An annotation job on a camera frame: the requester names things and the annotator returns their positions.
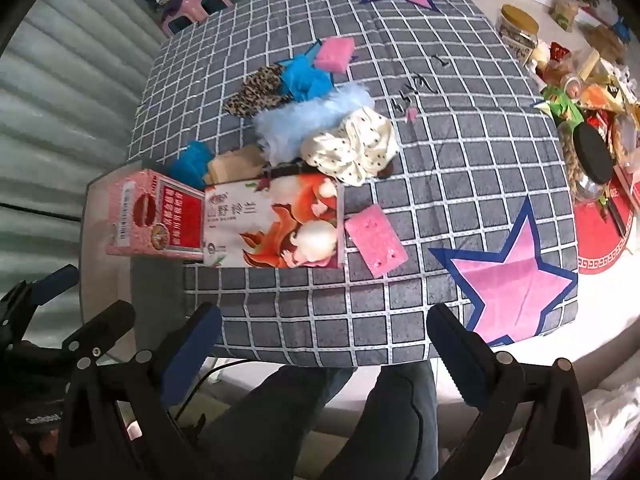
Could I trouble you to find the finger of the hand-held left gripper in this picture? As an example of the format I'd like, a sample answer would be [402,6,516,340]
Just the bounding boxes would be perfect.
[62,299,137,361]
[27,264,81,308]

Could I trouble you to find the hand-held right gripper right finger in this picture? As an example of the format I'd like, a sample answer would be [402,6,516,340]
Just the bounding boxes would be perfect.
[426,302,593,480]

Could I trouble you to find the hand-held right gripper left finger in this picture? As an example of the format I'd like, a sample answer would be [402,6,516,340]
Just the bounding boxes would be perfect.
[54,302,223,480]

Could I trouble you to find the grey storage box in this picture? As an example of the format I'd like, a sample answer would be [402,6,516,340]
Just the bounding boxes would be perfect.
[84,169,211,361]

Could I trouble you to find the pink sponge with holes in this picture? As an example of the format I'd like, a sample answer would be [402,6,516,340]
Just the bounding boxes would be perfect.
[345,205,409,277]

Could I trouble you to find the blue fuzzy cloth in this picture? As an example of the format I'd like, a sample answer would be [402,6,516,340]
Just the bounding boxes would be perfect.
[167,141,217,192]
[277,54,335,103]

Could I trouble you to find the beige cloth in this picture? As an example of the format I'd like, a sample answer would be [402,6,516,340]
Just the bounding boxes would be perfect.
[206,144,267,186]

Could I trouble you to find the white polka dot scrunchie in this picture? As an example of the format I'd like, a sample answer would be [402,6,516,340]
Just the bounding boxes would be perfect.
[300,107,399,188]

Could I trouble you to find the light blue fluffy headband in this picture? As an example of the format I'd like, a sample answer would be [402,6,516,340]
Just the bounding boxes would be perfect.
[254,84,375,167]

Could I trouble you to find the leopard print hair band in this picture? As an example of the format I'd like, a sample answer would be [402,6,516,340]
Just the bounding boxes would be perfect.
[224,65,292,119]

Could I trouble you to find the smooth pink sponge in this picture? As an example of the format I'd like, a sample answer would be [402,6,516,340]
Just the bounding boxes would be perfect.
[313,36,357,74]

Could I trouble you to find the person's dark blue jeans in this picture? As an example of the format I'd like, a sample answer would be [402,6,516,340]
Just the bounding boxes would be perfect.
[205,360,441,480]

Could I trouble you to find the pink patterned carton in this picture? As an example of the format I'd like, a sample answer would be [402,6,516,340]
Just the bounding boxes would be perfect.
[105,169,207,262]

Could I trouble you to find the white cloth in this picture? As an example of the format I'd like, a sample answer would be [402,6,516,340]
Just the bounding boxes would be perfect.
[582,375,640,480]

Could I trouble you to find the pale green curtain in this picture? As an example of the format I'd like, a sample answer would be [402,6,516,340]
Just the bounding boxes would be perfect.
[0,0,168,341]

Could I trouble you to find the red round mat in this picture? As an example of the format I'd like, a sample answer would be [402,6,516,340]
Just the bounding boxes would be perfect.
[571,185,636,275]

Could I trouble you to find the grey checkered star blanket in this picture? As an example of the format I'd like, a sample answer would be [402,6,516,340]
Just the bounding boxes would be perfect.
[127,0,581,367]

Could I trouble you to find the glass jar with black lid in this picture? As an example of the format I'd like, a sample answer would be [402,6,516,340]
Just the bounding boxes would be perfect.
[556,120,617,204]

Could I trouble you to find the green snack packet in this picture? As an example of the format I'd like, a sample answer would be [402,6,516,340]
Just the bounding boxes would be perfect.
[532,85,585,123]

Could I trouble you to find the pile of snack packets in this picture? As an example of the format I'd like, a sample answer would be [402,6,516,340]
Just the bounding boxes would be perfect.
[520,0,640,171]

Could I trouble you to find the glass jar with gold lid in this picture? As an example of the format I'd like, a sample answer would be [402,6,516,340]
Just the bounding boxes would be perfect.
[495,4,542,67]

